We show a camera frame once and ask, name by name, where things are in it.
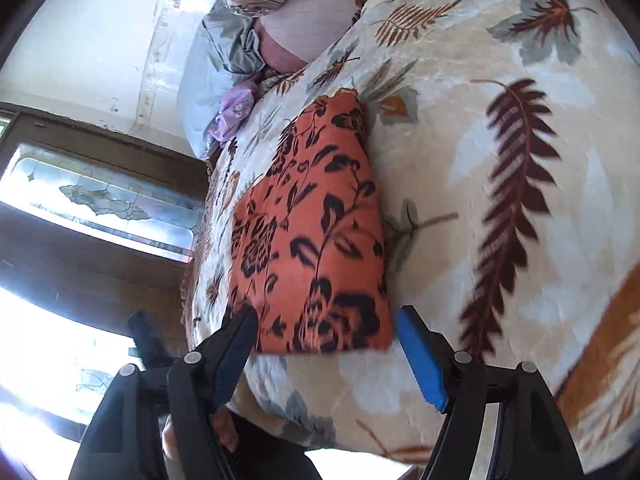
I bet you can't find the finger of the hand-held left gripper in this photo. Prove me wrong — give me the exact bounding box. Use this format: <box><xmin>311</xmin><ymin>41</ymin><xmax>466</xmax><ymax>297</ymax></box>
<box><xmin>127</xmin><ymin>310</ymin><xmax>173</xmax><ymax>368</ymax></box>

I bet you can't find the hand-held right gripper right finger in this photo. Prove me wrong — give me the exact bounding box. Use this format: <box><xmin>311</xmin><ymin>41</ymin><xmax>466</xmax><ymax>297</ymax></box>
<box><xmin>396</xmin><ymin>305</ymin><xmax>586</xmax><ymax>480</ymax></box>

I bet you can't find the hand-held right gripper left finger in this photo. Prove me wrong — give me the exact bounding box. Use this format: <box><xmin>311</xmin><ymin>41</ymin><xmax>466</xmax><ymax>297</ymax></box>
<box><xmin>67</xmin><ymin>304</ymin><xmax>260</xmax><ymax>480</ymax></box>

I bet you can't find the orange floral small garment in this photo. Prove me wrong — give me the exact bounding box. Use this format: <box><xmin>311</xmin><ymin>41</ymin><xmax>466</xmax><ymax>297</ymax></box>
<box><xmin>227</xmin><ymin>87</ymin><xmax>396</xmax><ymax>356</ymax></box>

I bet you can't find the person's left hand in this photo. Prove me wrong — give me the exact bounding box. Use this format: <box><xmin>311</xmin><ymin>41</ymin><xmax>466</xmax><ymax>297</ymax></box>
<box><xmin>161</xmin><ymin>407</ymin><xmax>240</xmax><ymax>463</ymax></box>

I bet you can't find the wooden door with glass panel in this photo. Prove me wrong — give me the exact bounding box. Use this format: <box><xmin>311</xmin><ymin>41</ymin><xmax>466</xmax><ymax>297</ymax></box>
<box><xmin>0</xmin><ymin>102</ymin><xmax>211</xmax><ymax>356</ymax></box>

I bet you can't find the leaf-print cream blanket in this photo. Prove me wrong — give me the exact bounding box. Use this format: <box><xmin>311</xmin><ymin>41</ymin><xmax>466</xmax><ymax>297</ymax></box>
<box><xmin>182</xmin><ymin>0</ymin><xmax>640</xmax><ymax>466</ymax></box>

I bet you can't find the purple cloth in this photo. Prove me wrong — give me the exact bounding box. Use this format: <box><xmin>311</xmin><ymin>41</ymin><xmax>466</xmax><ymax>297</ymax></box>
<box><xmin>207</xmin><ymin>82</ymin><xmax>258</xmax><ymax>143</ymax></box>

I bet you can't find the grey cloth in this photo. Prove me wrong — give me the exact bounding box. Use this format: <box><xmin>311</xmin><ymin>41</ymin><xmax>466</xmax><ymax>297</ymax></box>
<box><xmin>177</xmin><ymin>0</ymin><xmax>266</xmax><ymax>161</ymax></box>

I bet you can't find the pink bed sheet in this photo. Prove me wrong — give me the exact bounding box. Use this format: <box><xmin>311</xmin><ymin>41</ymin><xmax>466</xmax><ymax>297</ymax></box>
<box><xmin>257</xmin><ymin>0</ymin><xmax>373</xmax><ymax>73</ymax></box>

